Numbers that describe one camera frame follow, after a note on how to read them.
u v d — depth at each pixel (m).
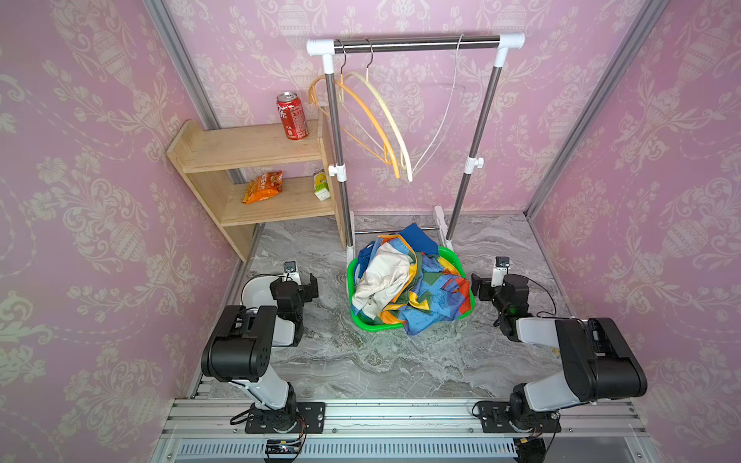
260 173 1.09
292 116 0.76
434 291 0.81
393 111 0.91
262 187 0.95
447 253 1.00
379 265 0.83
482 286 0.85
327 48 0.56
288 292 0.73
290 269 0.81
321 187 0.94
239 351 0.46
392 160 0.59
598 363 0.43
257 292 0.98
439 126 0.95
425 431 0.74
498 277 0.83
